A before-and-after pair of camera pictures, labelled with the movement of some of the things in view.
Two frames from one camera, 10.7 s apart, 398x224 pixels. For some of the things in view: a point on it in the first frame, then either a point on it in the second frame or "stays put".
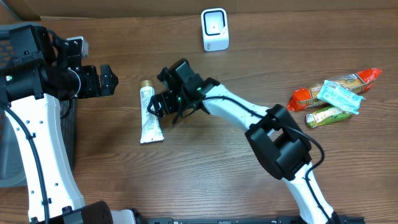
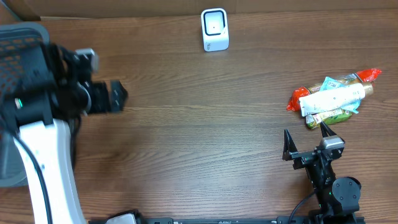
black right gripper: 171,94 to 303,157
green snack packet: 325,116 stays put
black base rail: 278,220 stays put
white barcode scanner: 214,23 stays put
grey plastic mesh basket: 13,173 stays put
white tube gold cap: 151,131 to 335,97
